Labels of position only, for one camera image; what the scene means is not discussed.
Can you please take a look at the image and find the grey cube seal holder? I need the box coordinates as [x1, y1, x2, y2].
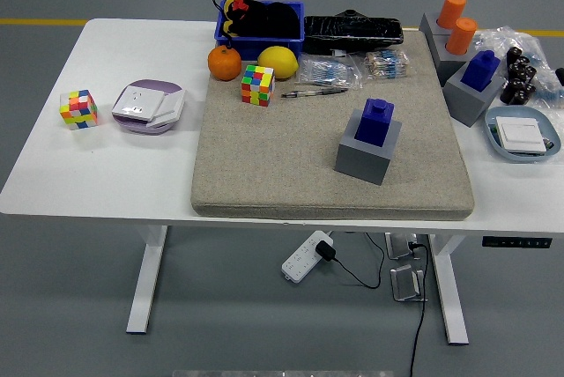
[442, 62, 506, 128]
[418, 12, 455, 39]
[426, 28, 479, 86]
[333, 108, 403, 186]

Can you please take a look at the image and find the orange cylinder seal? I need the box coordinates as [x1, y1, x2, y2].
[445, 17, 479, 55]
[436, 0, 467, 30]

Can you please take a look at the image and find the black dotted knobs bundle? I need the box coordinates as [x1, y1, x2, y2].
[500, 46, 538, 106]

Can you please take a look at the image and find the light blue plate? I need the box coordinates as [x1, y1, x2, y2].
[484, 106, 561, 163]

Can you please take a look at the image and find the clear plastic bag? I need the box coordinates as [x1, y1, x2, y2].
[474, 26, 564, 109]

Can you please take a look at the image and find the black table control panel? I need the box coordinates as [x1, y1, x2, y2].
[481, 235, 553, 248]

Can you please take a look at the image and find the bag of brown resistors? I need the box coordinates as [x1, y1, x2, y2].
[347, 48, 413, 81]

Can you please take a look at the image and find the black wrapped long object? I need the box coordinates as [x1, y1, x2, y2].
[301, 9, 404, 55]

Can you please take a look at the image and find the bag of blue resistors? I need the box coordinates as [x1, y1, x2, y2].
[294, 53, 365, 90]

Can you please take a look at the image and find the white table leg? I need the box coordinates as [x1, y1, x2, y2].
[125, 223, 168, 335]
[427, 232, 470, 345]

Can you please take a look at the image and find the transparent black pen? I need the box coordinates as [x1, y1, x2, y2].
[280, 85, 349, 100]

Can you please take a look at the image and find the yellow lemon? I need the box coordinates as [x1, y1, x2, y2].
[256, 45, 300, 80]

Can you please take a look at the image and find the black round pouch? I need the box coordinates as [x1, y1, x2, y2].
[263, 1, 301, 39]

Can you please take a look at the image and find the black plug adapter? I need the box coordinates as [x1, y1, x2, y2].
[315, 240, 337, 262]

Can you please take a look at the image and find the blue plastic bin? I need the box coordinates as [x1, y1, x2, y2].
[213, 0, 306, 63]

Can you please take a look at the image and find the grey-brown mat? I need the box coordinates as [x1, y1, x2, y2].
[189, 29, 476, 221]

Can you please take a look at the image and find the multicoloured magic cube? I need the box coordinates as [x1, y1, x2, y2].
[240, 63, 276, 108]
[59, 88, 99, 131]

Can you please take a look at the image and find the white power strip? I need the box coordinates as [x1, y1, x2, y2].
[280, 230, 334, 284]

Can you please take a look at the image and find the orange fruit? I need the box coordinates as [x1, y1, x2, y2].
[207, 45, 243, 82]

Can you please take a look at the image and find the white wall switch panel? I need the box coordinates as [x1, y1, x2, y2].
[495, 115, 547, 154]
[145, 88, 186, 128]

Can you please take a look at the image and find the black power cable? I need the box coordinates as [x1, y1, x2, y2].
[407, 240, 431, 377]

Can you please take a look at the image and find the black adapter cable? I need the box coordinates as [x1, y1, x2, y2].
[330, 232, 387, 290]

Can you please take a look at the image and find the black yellow strapped pouch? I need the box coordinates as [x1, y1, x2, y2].
[206, 0, 266, 41]

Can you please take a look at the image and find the white wall socket panel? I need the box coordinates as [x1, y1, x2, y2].
[111, 85, 167, 122]

